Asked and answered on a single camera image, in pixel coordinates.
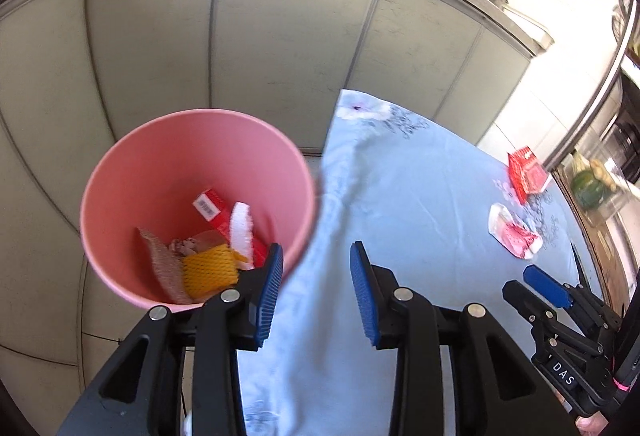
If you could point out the row of grey cabinet doors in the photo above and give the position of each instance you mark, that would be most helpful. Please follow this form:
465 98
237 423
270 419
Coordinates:
165 41

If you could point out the steel drain tray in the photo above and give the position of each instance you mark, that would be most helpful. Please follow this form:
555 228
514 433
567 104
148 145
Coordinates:
530 29

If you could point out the silver framed cabinet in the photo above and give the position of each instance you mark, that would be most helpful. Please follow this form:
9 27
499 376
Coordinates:
600 91

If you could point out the tan squash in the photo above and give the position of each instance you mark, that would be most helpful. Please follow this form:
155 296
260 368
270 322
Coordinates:
602 171

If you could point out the person's right hand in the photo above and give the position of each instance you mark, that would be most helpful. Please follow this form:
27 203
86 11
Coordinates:
592 427

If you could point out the red and white wrapper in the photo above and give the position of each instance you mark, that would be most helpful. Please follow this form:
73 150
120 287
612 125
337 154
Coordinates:
515 233

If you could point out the red cardboard packet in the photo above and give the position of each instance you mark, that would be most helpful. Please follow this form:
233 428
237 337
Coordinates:
530 171

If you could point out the yellow foam net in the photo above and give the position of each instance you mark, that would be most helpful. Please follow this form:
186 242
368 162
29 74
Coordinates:
207 273

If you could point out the light blue floral tablecloth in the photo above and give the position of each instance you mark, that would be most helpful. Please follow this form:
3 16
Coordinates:
425 216

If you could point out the red barcode box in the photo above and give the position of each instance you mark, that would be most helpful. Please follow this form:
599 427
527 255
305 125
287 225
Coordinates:
210 208

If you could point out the pink plastic bucket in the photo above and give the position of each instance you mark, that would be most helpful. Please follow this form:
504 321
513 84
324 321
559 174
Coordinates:
175 156

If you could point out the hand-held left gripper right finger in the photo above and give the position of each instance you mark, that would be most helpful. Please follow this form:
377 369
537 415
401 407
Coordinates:
362 296

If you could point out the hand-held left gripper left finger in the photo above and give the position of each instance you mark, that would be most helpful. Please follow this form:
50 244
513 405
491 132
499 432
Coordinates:
267 296

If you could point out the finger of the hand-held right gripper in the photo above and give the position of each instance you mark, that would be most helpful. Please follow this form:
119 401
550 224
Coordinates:
520 301
547 286

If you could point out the green squash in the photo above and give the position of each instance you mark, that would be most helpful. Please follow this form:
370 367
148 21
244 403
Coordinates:
587 191

